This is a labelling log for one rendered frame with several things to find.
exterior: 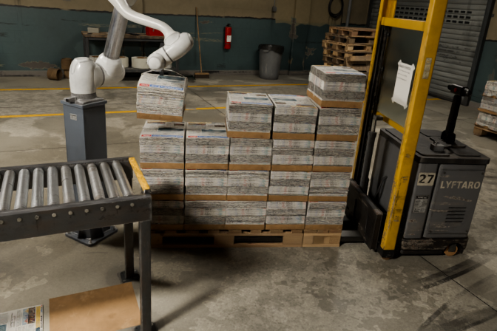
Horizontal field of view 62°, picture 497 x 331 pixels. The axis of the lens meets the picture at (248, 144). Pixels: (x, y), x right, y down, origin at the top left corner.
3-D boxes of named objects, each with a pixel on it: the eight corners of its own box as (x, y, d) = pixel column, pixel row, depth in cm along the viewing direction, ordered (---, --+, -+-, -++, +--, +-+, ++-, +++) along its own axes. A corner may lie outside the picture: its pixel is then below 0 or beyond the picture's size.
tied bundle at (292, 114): (263, 123, 313) (266, 93, 306) (302, 125, 317) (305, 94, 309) (271, 140, 278) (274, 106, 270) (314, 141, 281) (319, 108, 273)
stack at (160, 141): (146, 220, 329) (145, 119, 301) (291, 221, 344) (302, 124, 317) (140, 248, 292) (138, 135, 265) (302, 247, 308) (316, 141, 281)
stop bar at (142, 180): (134, 159, 235) (134, 157, 234) (151, 192, 198) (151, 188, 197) (129, 160, 233) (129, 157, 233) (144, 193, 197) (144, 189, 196)
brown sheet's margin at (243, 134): (224, 121, 309) (225, 115, 308) (262, 123, 312) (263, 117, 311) (226, 137, 273) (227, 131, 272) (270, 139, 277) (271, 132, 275)
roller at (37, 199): (44, 174, 220) (43, 165, 218) (44, 216, 180) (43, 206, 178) (33, 176, 218) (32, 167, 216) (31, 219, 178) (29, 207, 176)
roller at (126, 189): (117, 169, 235) (122, 162, 235) (131, 207, 195) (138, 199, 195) (109, 165, 233) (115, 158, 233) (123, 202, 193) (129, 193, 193)
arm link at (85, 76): (64, 91, 269) (61, 57, 262) (88, 87, 284) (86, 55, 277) (81, 95, 261) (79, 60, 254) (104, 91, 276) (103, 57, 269)
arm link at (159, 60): (156, 74, 245) (174, 61, 244) (152, 76, 230) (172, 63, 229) (145, 57, 242) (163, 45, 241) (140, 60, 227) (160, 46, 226)
